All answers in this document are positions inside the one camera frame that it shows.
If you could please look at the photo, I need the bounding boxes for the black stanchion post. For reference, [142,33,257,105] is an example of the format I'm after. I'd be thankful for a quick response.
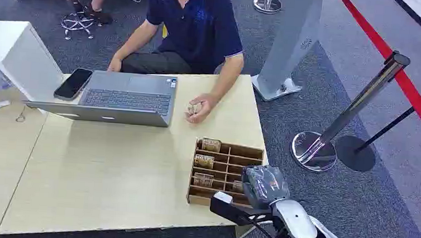
[333,69,421,177]

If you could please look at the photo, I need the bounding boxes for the chrome chair base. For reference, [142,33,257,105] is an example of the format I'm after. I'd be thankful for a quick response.
[59,11,97,43]

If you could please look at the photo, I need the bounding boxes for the white cabinet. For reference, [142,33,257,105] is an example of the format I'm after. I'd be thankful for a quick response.
[0,19,68,104]

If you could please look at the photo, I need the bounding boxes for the person's left hand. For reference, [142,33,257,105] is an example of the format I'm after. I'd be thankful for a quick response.
[184,92,219,126]

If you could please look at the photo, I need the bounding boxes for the red barrier belt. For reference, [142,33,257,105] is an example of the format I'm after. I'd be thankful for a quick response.
[325,0,421,155]

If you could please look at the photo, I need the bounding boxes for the person at desk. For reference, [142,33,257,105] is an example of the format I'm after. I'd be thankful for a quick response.
[104,0,249,128]

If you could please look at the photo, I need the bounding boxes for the person's right hand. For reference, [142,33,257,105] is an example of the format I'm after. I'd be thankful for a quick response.
[107,56,123,73]

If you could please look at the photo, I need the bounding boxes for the wooden card box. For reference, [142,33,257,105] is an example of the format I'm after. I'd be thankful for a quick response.
[185,137,266,211]

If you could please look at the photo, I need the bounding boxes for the black smartphone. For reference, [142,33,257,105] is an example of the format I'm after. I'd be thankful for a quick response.
[53,66,94,103]

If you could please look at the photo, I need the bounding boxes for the chrome stanchion post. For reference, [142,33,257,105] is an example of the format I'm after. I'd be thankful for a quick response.
[289,44,412,179]

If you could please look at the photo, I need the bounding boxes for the grey laptop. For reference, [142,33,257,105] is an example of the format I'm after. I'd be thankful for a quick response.
[22,65,179,129]

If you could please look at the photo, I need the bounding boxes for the chrome stanchion base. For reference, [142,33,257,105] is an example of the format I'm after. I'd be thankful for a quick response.
[251,0,283,16]

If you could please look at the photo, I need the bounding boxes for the white floor-standing pillar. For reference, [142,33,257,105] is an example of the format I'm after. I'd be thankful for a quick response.
[249,0,326,106]

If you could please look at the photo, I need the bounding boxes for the small thin wire loop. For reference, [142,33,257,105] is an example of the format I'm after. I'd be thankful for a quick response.
[15,105,27,124]

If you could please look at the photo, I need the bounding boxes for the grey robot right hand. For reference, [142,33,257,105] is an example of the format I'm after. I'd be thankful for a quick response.
[240,163,293,212]

